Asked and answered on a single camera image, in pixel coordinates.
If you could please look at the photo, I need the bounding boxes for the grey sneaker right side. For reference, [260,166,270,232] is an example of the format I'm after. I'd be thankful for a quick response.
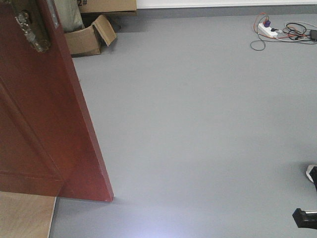
[306,165,316,183]

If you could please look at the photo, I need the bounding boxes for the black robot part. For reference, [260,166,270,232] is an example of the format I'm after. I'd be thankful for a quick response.
[292,208,317,230]
[311,166,317,189]

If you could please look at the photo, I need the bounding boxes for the open small cardboard box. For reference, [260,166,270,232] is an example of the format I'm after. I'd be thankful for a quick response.
[64,15,117,56]

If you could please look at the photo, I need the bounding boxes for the tangled cables on floor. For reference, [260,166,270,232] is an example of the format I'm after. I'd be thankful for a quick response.
[250,12,317,52]

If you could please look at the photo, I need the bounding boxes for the brown wooden door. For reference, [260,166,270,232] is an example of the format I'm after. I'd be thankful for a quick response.
[0,0,114,202]

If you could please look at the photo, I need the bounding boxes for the white power strip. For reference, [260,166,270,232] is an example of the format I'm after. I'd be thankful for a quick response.
[257,23,278,38]

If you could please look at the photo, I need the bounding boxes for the black power adapter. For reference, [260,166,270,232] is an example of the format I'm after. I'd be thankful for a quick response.
[310,29,317,42]

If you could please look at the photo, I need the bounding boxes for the black robot part lower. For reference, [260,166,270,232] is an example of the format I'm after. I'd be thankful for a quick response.
[292,208,317,230]

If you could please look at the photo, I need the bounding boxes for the brass door handle plate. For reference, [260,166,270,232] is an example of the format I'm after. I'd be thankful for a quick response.
[15,10,50,53]

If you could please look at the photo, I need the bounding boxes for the plywood base platform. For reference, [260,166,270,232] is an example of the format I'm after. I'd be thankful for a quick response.
[0,192,56,238]

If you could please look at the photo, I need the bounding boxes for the black robot part upper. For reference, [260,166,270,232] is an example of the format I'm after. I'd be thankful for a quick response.
[311,166,317,189]

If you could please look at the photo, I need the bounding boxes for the large cardboard box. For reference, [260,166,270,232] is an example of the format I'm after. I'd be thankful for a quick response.
[77,0,137,15]

